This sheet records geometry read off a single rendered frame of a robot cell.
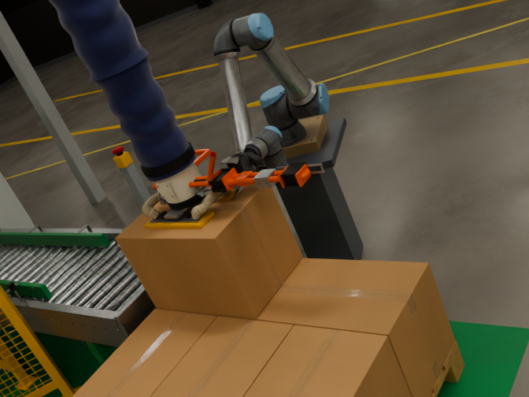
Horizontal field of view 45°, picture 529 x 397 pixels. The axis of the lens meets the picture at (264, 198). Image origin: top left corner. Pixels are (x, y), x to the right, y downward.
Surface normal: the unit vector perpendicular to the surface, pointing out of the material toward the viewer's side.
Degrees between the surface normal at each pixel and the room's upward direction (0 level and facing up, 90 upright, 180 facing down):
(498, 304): 0
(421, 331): 90
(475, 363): 0
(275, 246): 90
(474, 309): 0
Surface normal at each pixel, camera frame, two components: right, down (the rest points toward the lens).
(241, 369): -0.37, -0.83
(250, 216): 0.77, -0.04
